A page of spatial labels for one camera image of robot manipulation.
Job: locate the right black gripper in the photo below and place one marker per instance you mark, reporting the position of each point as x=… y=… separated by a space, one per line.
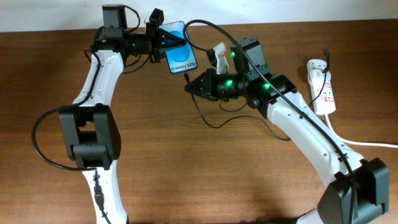
x=208 y=79

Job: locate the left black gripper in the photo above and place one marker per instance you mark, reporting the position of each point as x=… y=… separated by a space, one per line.
x=155 y=40

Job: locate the blue Samsung Galaxy smartphone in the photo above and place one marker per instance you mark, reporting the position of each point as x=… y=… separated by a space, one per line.
x=182 y=59

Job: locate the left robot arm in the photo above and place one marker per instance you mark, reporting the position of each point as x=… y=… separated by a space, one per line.
x=89 y=130

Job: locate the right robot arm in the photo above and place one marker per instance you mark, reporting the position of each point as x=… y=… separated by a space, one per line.
x=357 y=190

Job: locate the white USB charger adapter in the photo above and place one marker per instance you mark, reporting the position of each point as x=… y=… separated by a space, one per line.
x=315 y=68

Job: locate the white power strip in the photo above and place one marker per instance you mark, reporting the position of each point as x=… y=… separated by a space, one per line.
x=322 y=94

